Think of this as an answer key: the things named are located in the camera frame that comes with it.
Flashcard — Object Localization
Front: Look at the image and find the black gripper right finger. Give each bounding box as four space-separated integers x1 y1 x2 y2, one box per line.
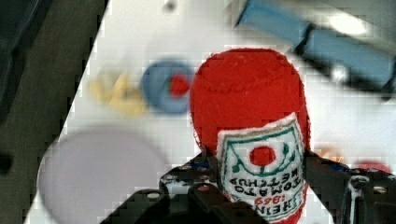
304 150 396 224

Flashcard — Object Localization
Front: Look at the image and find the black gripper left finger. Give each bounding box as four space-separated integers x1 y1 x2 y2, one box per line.
100 150 268 224

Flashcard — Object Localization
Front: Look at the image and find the red plush ketchup bottle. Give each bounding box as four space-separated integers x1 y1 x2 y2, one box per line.
190 49 310 224

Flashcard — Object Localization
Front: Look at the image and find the black silver toaster oven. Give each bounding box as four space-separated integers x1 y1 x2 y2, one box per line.
235 0 395 100

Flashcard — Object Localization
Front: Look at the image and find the orange slice toy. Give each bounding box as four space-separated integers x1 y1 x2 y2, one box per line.
318 147 344 162

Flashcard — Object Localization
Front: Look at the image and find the red toy strawberry in cup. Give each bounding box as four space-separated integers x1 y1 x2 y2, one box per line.
169 74 190 98

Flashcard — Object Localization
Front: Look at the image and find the lilac round plate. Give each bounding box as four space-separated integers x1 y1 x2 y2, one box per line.
37 130 166 224

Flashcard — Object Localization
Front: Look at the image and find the blue cup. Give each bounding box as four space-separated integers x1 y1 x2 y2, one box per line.
141 60 194 114

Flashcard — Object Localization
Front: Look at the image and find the yellow plush toy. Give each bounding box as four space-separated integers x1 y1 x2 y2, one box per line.
88 73 148 116

